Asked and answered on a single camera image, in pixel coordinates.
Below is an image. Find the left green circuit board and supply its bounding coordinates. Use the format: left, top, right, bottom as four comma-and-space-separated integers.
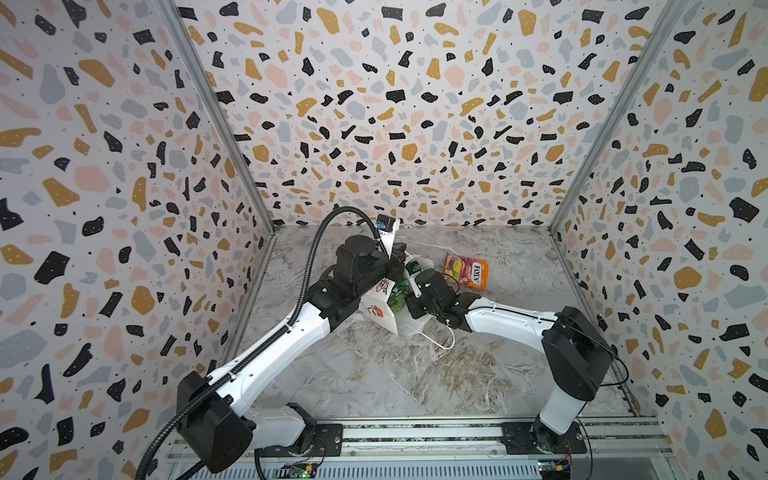
276, 462, 319, 479

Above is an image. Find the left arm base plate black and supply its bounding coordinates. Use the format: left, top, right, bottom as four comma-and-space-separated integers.
256, 423, 344, 460

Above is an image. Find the black corrugated cable conduit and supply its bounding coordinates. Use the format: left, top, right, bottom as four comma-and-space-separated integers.
134, 206, 388, 480

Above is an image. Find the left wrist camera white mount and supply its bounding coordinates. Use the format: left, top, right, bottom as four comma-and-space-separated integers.
376, 214, 399, 257

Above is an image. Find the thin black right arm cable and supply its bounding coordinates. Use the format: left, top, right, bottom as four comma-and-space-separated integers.
473, 302, 631, 388

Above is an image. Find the corner aluminium post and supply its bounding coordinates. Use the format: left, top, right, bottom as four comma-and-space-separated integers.
152, 0, 277, 234
548, 0, 691, 234

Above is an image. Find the white paper bag red flower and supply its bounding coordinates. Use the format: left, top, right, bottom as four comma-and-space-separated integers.
360, 254, 456, 350

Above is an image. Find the green snack packet in bag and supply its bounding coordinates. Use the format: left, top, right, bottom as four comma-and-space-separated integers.
387, 280, 410, 314

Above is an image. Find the right corner aluminium post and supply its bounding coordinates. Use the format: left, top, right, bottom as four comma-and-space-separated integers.
548, 0, 691, 234

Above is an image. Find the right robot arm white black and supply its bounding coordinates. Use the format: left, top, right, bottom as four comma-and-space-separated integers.
406, 268, 613, 453

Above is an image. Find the left corner aluminium post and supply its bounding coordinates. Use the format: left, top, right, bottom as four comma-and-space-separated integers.
152, 0, 277, 234

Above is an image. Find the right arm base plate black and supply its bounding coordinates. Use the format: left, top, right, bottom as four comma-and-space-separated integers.
500, 420, 588, 455

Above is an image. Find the right circuit board with wires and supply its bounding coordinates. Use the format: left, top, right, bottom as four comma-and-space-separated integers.
537, 460, 572, 480

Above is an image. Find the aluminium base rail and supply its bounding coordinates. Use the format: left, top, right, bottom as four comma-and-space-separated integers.
161, 416, 679, 480

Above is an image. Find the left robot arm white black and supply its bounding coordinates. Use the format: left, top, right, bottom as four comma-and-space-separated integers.
178, 232, 405, 477

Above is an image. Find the orange pink Fox's candy packet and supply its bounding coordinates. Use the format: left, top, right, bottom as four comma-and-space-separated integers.
443, 254, 489, 291

